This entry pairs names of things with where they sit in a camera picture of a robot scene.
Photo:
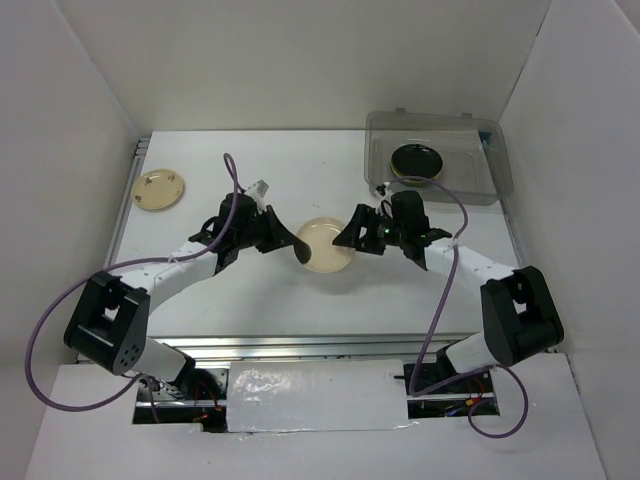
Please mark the black glossy plate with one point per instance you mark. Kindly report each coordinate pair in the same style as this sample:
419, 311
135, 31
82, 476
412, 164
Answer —
416, 160

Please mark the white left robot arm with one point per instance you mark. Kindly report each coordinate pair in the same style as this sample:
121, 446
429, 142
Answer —
110, 322

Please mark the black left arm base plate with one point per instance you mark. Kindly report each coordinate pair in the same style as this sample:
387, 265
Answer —
192, 384

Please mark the cream plate with brown motifs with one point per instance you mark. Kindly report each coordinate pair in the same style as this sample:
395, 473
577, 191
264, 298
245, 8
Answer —
157, 189

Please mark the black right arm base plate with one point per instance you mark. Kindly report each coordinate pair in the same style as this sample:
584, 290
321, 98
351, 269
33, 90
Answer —
429, 374

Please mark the white foil-covered panel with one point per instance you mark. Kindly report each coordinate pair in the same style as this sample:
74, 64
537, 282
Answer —
283, 397

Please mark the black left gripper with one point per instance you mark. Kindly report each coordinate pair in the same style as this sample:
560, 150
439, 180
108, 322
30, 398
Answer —
279, 235

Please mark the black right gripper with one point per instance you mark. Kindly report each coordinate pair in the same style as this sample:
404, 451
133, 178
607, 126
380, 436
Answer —
367, 216

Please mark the lime green plate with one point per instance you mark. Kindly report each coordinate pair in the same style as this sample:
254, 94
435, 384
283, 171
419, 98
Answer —
415, 182

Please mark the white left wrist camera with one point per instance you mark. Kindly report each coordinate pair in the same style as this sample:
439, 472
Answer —
258, 190

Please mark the cream plate with black patch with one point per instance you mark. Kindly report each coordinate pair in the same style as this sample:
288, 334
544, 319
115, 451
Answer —
319, 234

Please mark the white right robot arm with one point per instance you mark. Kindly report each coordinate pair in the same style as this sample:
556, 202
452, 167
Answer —
519, 316

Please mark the clear plastic bin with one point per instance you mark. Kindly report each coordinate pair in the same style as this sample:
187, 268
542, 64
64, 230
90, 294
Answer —
476, 164

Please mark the aluminium front rail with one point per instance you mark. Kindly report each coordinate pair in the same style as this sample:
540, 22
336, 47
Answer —
211, 351

